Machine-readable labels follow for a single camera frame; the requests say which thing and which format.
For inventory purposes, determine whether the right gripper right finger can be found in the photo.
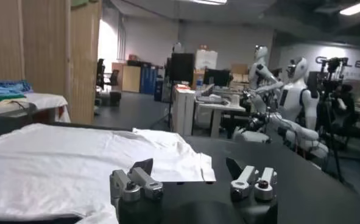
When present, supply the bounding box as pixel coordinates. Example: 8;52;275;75
225;156;278;202

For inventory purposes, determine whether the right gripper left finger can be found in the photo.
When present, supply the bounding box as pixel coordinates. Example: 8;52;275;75
108;158;164;203

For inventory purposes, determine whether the white t-shirt with red print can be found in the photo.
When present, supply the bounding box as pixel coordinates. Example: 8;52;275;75
0;123;216;224

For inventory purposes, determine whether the white standing desk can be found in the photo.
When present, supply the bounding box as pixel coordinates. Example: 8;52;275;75
194;96;247;139

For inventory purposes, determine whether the tall white cardboard box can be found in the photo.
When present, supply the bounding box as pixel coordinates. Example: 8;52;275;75
171;85;196;136

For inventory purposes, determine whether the black waste bin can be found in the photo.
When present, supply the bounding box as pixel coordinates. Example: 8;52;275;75
108;90;122;108

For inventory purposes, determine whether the white humanoid robot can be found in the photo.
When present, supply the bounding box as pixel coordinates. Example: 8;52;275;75
232;57;330;159

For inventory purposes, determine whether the black computer monitor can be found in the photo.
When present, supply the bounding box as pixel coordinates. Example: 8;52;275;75
202;68;231;88

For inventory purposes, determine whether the beige wooden cabinet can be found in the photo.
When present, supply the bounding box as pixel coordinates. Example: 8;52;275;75
121;65;142;93

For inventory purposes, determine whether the blue cabinet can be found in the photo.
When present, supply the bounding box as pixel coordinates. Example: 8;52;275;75
139;65;160;95

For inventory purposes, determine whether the brown cardboard box stack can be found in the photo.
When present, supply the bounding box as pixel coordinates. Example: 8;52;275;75
230;63;250;83

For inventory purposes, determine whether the black office chair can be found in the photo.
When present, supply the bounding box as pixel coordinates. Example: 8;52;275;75
95;57;120;89

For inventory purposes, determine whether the white draped cloth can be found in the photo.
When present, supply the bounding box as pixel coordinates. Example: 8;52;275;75
24;93;71;123

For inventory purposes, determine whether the white printed carton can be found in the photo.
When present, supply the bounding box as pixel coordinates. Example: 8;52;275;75
194;49;219;71

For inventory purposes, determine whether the black panel on tripod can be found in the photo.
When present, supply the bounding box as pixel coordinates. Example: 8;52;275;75
170;52;196;83

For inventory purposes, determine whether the white side table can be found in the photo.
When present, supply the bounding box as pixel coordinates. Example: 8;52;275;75
0;93;71;139

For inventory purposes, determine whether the blue striped garment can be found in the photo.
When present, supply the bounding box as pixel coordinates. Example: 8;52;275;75
0;80;33;93

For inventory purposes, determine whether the light blue garment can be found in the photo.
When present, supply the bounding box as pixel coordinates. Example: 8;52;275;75
0;84;26;98

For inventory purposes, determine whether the bamboo folding screen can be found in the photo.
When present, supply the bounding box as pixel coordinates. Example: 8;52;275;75
0;0;103;124

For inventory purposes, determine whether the ceiling light strip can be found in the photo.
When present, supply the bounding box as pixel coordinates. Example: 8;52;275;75
339;0;360;16
188;0;228;6

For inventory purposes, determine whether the black camera rig stand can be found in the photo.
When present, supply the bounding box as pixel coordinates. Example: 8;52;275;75
315;56;356;183

